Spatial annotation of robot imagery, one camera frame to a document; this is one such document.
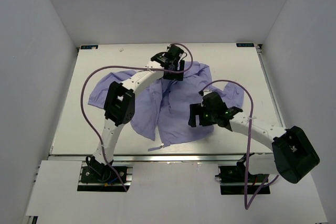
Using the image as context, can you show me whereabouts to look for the lavender purple jacket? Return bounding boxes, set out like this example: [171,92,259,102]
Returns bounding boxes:
[87,61,245,152]

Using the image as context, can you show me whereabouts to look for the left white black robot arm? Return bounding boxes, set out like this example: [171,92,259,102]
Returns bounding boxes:
[86,44,185,182]

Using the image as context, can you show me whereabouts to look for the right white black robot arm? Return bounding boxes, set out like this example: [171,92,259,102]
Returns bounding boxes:
[188,92,320,184]

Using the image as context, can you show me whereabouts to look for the right blue table label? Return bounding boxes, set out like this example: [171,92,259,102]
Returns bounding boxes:
[236,43,255,48]

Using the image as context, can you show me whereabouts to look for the blue table label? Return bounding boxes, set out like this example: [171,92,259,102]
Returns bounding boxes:
[80,45,98,50]
[236,43,255,48]

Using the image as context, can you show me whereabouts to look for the left blue table label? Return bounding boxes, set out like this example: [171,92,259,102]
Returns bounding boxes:
[80,45,98,50]

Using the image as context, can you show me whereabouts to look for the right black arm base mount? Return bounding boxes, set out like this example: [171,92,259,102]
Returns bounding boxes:
[215,166,266,195]

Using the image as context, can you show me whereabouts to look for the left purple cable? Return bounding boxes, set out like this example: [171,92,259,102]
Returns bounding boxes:
[81,42,194,192]

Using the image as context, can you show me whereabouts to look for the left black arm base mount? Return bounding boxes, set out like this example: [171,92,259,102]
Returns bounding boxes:
[77,164,133,193]

